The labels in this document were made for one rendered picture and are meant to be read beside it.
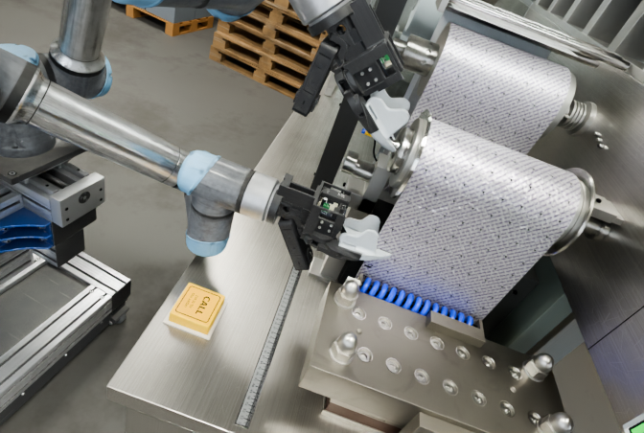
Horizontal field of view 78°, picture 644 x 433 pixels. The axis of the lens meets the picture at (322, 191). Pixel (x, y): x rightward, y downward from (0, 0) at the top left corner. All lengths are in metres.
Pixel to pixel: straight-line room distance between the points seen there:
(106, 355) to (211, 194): 1.19
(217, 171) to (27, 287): 1.16
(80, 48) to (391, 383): 0.94
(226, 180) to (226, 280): 0.24
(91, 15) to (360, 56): 0.66
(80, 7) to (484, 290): 0.96
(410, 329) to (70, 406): 1.26
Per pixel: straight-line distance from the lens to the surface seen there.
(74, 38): 1.08
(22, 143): 1.18
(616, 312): 0.69
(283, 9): 3.63
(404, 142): 0.60
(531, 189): 0.63
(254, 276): 0.82
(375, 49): 0.53
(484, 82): 0.79
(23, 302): 1.66
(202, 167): 0.64
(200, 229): 0.70
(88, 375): 1.72
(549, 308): 0.81
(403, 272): 0.70
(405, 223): 0.63
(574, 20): 1.29
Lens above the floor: 1.52
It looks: 35 degrees down
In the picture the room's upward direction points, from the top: 21 degrees clockwise
